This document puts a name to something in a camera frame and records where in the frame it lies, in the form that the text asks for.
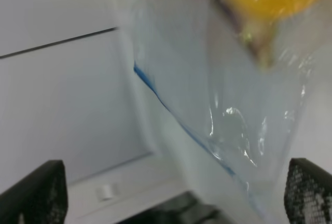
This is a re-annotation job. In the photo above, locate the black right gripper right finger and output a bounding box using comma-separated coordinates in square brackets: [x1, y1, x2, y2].
[284, 158, 331, 223]

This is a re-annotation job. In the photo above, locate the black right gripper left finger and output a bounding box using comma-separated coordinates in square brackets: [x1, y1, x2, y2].
[1, 160, 68, 223]

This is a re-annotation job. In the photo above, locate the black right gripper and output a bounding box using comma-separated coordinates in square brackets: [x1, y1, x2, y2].
[120, 192, 228, 223]

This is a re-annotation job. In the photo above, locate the clear zip bag blue seal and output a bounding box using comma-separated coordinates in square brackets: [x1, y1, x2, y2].
[115, 0, 331, 223]

